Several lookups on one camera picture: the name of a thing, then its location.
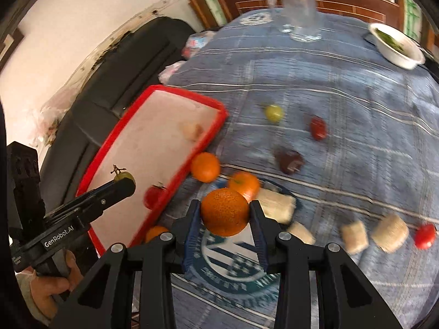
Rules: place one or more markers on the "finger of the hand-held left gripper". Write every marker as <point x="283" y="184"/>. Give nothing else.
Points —
<point x="109" y="193"/>

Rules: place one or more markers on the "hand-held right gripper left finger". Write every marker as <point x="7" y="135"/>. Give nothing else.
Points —
<point x="192" y="234"/>

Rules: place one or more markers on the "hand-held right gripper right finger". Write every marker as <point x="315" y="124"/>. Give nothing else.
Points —
<point x="256" y="233"/>

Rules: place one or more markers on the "green fruit with stem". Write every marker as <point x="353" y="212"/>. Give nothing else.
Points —
<point x="124" y="176"/>

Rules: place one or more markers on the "large orange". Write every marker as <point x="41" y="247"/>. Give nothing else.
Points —
<point x="224" y="212"/>

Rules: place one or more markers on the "red rimmed white tray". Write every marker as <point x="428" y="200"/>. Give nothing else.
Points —
<point x="154" y="137"/>

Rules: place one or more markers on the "red tomato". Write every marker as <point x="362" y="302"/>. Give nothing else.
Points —
<point x="425" y="236"/>
<point x="152" y="197"/>

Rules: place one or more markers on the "person's left forearm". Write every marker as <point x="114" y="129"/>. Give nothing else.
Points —
<point x="25" y="289"/>

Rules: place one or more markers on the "person's left hand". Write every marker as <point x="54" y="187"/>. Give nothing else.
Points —
<point x="51" y="288"/>

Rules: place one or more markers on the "dark purple fruit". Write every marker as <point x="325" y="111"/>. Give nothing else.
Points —
<point x="288" y="161"/>

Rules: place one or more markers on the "black sofa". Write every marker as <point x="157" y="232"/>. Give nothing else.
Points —
<point x="113" y="75"/>

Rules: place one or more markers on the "green round fruit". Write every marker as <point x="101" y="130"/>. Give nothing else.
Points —
<point x="273" y="113"/>

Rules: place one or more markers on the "red oval fruit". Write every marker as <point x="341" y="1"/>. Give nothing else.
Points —
<point x="318" y="128"/>

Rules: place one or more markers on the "white plastic bag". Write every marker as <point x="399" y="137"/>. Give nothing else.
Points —
<point x="171" y="70"/>

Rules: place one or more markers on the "clear bag with blue print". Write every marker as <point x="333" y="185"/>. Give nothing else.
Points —
<point x="197" y="41"/>

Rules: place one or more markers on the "tall clear plastic cup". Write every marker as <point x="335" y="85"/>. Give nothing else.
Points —
<point x="303" y="13"/>

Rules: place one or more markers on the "white bowl with greens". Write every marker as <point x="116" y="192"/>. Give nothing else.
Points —
<point x="398" y="51"/>

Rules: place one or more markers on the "small clear glass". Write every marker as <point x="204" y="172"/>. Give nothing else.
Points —
<point x="273" y="1"/>

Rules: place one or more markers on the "wooden cabinet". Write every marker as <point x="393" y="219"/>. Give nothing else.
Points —
<point x="343" y="3"/>

